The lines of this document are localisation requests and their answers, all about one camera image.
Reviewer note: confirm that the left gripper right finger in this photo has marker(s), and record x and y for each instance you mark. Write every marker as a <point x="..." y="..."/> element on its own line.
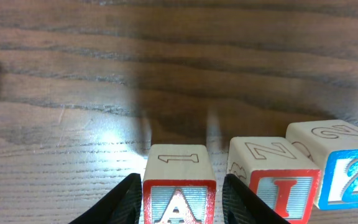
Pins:
<point x="242" y="206"/>

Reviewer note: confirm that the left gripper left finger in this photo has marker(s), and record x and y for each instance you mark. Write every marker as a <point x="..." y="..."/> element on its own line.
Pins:
<point x="121" y="205"/>

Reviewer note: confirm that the red letter I block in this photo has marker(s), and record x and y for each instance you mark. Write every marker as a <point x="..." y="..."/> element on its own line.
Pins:
<point x="278" y="173"/>

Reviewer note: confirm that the red letter A block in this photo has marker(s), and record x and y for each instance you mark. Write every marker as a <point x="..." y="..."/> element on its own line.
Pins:
<point x="179" y="185"/>

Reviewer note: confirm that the blue number 2 block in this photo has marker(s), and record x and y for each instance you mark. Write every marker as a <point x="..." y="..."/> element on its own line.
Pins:
<point x="333" y="146"/>

